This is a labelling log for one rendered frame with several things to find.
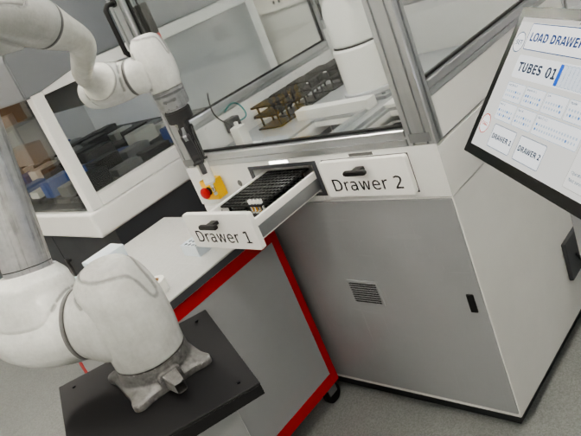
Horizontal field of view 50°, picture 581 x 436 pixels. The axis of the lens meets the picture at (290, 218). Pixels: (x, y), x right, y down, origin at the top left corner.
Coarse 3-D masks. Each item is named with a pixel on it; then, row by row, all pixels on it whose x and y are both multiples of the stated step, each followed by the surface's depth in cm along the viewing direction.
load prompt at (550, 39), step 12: (540, 24) 119; (528, 36) 122; (540, 36) 118; (552, 36) 114; (564, 36) 111; (576, 36) 107; (528, 48) 121; (540, 48) 117; (552, 48) 113; (564, 48) 110; (576, 48) 106
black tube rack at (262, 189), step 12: (300, 168) 189; (264, 180) 192; (276, 180) 187; (288, 180) 183; (300, 180) 188; (240, 192) 190; (252, 192) 186; (264, 192) 181; (276, 192) 177; (240, 204) 179
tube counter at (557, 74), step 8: (552, 64) 112; (560, 64) 110; (568, 64) 107; (552, 72) 111; (560, 72) 109; (568, 72) 107; (576, 72) 105; (544, 80) 113; (552, 80) 111; (560, 80) 108; (568, 80) 106; (576, 80) 104; (560, 88) 108; (568, 88) 106; (576, 88) 104
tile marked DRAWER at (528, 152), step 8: (520, 136) 116; (520, 144) 115; (528, 144) 113; (536, 144) 110; (544, 144) 108; (520, 152) 114; (528, 152) 112; (536, 152) 110; (544, 152) 108; (520, 160) 114; (528, 160) 111; (536, 160) 109; (528, 168) 111; (536, 168) 108
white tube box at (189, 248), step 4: (188, 240) 201; (192, 240) 199; (184, 244) 199; (188, 244) 198; (192, 244) 197; (184, 248) 198; (188, 248) 196; (192, 248) 195; (196, 248) 193; (200, 248) 194; (204, 248) 195; (208, 248) 196; (184, 252) 199; (188, 252) 197; (192, 252) 196; (196, 252) 194; (200, 252) 194; (204, 252) 195; (196, 256) 196; (200, 256) 194
